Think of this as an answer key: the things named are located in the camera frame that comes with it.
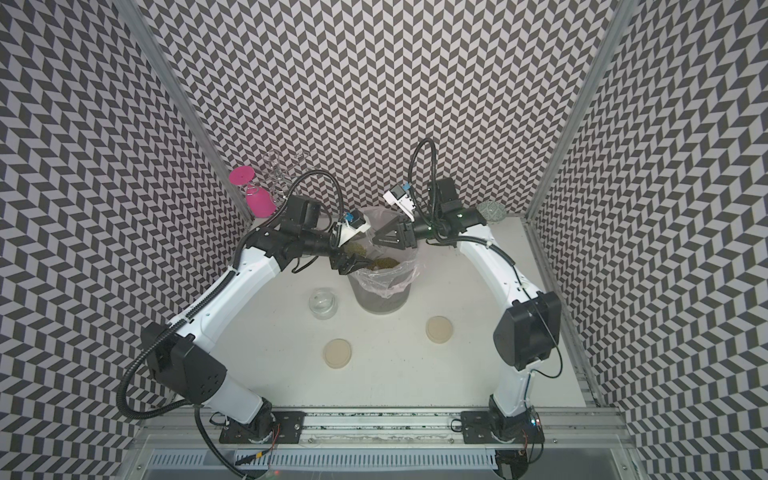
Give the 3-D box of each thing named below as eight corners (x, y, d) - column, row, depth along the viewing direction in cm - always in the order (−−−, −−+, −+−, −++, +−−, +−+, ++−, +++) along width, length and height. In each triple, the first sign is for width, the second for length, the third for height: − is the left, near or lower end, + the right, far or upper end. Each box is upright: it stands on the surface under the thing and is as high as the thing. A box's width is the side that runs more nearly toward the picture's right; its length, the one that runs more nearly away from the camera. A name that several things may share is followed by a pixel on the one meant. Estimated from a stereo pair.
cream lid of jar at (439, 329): (426, 343, 91) (427, 339, 88) (424, 320, 96) (425, 315, 93) (452, 343, 91) (453, 339, 88) (449, 320, 96) (451, 315, 93)
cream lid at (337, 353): (322, 368, 85) (320, 365, 83) (326, 341, 90) (325, 338, 88) (350, 368, 85) (349, 365, 83) (353, 341, 90) (352, 338, 88)
